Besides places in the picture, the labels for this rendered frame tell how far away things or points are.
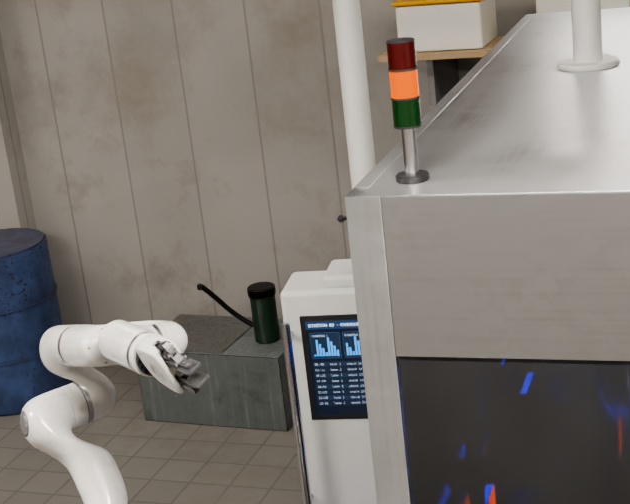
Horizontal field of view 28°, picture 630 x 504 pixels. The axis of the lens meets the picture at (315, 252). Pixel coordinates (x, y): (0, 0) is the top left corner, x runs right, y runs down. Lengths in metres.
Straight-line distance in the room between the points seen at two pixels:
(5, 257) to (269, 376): 1.54
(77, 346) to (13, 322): 4.11
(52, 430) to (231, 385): 3.42
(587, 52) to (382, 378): 1.17
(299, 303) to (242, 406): 2.86
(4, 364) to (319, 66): 2.26
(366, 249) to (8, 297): 4.62
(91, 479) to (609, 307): 1.25
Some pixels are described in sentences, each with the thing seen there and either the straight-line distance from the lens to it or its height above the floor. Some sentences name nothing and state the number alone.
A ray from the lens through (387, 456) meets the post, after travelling 2.35.
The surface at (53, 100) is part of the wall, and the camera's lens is 7.02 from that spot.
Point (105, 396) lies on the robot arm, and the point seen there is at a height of 1.56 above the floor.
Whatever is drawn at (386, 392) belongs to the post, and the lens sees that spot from 2.29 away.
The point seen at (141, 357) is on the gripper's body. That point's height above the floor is 1.81.
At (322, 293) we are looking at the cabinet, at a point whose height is 1.54.
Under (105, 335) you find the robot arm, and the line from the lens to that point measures 2.51.
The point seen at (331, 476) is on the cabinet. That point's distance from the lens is 3.60.
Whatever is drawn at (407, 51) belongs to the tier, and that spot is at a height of 2.33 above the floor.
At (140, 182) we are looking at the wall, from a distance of 6.89.
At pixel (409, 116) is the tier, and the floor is 2.22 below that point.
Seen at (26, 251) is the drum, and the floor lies 0.86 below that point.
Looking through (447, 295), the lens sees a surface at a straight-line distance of 2.19.
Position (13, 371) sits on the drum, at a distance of 6.82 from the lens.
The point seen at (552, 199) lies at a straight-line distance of 2.10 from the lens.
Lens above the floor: 2.67
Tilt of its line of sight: 18 degrees down
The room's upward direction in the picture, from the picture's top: 7 degrees counter-clockwise
